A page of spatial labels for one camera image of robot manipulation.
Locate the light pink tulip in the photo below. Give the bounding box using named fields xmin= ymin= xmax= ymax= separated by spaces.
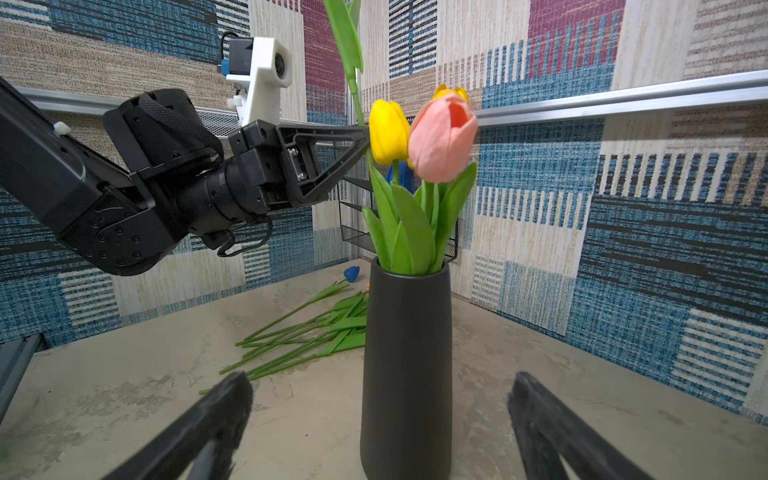
xmin=408 ymin=95 xmax=478 ymax=274

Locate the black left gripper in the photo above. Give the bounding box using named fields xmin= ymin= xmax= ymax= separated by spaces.
xmin=227 ymin=120 xmax=370 ymax=214

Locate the blue tulip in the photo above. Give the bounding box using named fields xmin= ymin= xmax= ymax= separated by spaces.
xmin=236 ymin=266 xmax=360 ymax=346
xmin=386 ymin=161 xmax=417 ymax=194

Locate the black wire shelf rack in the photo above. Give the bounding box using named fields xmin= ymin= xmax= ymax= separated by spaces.
xmin=337 ymin=173 xmax=460 ymax=264

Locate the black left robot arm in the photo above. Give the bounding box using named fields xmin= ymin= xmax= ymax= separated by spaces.
xmin=1 ymin=83 xmax=370 ymax=276

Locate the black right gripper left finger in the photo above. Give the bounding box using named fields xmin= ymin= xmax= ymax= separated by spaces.
xmin=106 ymin=372 xmax=253 ymax=479

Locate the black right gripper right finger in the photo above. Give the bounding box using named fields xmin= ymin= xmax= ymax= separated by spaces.
xmin=507 ymin=372 xmax=650 ymax=479

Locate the white mesh wall basket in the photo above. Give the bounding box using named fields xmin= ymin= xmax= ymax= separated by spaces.
xmin=196 ymin=107 xmax=240 ymax=139

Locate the peach tulip on table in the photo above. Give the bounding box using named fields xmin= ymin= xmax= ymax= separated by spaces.
xmin=219 ymin=291 xmax=369 ymax=380

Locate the black tapered vase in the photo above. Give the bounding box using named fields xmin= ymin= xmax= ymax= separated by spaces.
xmin=360 ymin=260 xmax=453 ymax=479

